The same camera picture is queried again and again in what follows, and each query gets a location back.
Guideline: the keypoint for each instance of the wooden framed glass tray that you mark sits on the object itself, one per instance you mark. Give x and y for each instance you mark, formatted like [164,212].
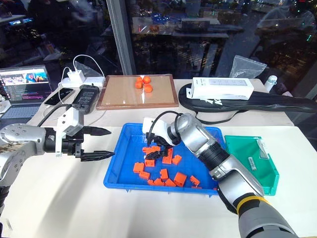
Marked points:
[119,94]

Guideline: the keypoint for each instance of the white power strip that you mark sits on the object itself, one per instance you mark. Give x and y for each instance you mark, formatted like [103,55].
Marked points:
[95,80]

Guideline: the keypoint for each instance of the blue plastic bin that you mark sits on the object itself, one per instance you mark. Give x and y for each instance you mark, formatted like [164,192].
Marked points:
[123,158]

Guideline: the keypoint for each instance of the black power adapter brick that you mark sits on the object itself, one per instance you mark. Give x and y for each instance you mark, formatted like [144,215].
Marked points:
[86,98]

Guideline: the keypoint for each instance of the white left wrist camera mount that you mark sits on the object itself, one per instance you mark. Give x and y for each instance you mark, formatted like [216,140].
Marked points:
[69,121]

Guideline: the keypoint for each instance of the white wall charger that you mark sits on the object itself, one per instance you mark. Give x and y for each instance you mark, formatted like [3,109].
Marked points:
[76,76]

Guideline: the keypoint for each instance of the black fabric bag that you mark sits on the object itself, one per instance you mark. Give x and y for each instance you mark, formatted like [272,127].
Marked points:
[272,105]

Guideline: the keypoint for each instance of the orange battery block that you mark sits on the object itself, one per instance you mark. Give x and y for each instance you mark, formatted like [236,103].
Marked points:
[150,182]
[195,180]
[138,167]
[144,175]
[149,149]
[176,160]
[180,179]
[170,183]
[159,182]
[164,173]
[168,159]
[149,162]

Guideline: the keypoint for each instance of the small white bottle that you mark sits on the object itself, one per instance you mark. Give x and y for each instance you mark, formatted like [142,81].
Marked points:
[270,83]

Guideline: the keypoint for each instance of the clear plastic zip bag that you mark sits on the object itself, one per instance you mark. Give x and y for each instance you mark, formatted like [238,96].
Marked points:
[247,67]

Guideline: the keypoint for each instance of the black smartphone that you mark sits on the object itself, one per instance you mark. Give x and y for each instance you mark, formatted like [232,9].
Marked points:
[59,96]

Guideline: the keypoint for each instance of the green plastic bin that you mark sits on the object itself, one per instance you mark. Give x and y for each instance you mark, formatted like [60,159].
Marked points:
[245,153]

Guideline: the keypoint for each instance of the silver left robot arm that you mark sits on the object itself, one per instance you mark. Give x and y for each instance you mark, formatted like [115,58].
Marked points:
[17,141]

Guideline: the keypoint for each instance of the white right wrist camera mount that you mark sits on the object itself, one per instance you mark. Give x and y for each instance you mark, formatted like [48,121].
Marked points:
[161,127]

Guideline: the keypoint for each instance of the long white cardboard box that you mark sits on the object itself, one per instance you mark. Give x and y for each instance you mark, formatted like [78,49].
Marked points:
[220,88]

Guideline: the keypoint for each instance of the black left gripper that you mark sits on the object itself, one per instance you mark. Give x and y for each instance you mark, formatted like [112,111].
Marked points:
[70,146]

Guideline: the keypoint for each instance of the round orange fruit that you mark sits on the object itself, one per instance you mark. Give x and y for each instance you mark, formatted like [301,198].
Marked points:
[146,80]
[139,79]
[148,88]

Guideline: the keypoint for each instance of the open laptop computer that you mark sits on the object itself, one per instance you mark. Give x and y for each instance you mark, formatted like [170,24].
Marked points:
[23,86]

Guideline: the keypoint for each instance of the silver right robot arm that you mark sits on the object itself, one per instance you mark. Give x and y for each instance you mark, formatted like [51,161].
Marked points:
[223,161]

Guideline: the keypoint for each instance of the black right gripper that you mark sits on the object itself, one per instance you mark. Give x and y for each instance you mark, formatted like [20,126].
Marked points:
[154,138]

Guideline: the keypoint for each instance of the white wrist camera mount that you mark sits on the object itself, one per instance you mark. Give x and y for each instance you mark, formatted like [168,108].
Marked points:
[161,127]
[69,121]

